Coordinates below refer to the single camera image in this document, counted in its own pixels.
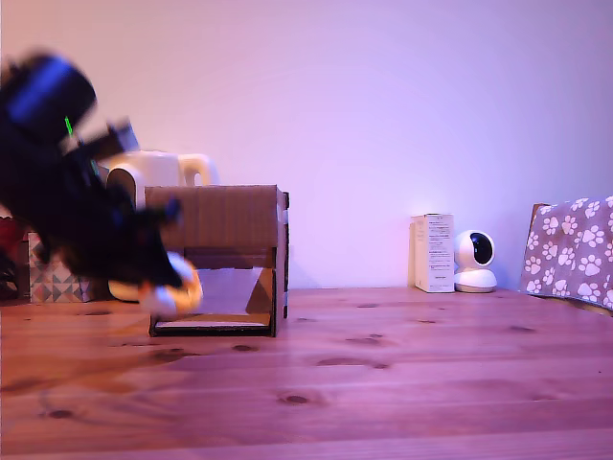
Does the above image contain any yellow and white footbag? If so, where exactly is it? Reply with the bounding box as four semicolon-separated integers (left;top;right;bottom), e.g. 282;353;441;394
140;253;204;315

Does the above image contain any cardboard dice tower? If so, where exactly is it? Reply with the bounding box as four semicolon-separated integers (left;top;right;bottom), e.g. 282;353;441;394
144;184;290;338

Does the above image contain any triangle print tissue box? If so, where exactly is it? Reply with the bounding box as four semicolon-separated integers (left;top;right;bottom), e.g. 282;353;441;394
27;231;93;305

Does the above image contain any white electric kettle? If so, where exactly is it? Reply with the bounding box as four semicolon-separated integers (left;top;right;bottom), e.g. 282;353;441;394
98;150;222;304

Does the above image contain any red scalloped basket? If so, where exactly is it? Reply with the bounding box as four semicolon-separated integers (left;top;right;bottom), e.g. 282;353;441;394
0;216;31;302

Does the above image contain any white printed carton box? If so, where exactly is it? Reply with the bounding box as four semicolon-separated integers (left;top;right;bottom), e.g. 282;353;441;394
408;213;456;294

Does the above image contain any paw print grey cloth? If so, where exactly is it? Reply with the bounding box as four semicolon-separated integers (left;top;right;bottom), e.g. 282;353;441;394
519;195;613;313

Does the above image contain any small white round camera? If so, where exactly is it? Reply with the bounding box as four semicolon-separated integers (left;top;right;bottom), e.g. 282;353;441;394
451;229;498;294

